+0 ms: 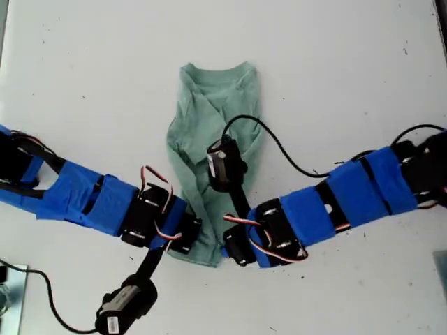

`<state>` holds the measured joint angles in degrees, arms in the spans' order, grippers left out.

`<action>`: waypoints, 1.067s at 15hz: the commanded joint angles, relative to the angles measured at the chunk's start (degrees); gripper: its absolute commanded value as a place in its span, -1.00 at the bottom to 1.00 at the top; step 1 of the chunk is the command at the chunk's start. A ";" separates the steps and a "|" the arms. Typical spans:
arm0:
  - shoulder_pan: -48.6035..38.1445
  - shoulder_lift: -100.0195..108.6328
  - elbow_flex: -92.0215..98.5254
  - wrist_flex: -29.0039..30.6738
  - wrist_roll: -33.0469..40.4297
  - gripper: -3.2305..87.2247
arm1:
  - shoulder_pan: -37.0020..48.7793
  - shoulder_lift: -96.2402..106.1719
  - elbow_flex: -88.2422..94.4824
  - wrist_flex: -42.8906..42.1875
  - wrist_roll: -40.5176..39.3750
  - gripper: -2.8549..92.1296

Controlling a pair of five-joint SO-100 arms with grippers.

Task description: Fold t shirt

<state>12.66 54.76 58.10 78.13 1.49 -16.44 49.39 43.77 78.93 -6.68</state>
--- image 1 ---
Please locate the green t-shirt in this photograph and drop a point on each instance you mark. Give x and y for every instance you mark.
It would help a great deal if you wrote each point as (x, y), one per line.
(206, 104)

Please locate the steel plate with nut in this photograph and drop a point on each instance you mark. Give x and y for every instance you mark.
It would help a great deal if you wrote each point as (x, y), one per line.
(14, 300)

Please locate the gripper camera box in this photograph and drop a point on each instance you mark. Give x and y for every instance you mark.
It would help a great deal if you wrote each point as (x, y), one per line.
(225, 164)
(125, 303)

